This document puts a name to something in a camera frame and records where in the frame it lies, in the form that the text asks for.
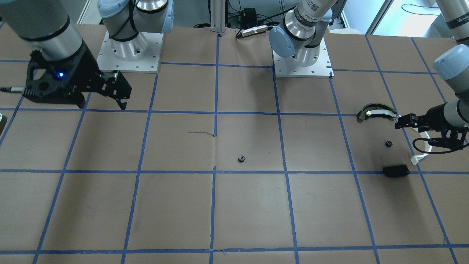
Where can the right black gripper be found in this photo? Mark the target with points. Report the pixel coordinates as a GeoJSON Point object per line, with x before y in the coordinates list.
{"type": "Point", "coordinates": [85, 66]}

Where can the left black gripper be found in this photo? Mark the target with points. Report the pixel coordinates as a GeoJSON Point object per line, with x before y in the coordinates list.
{"type": "Point", "coordinates": [436, 116]}

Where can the green and white curved part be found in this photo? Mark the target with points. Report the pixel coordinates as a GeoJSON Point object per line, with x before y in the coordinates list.
{"type": "Point", "coordinates": [373, 110]}

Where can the black rectangular block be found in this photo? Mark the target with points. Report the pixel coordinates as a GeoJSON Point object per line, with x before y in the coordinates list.
{"type": "Point", "coordinates": [396, 171]}

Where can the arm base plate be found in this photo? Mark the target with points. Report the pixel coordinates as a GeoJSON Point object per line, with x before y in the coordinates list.
{"type": "Point", "coordinates": [140, 55]}
{"type": "Point", "coordinates": [308, 62]}

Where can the aluminium frame post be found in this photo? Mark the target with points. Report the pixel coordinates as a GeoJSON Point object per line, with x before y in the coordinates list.
{"type": "Point", "coordinates": [218, 16]}

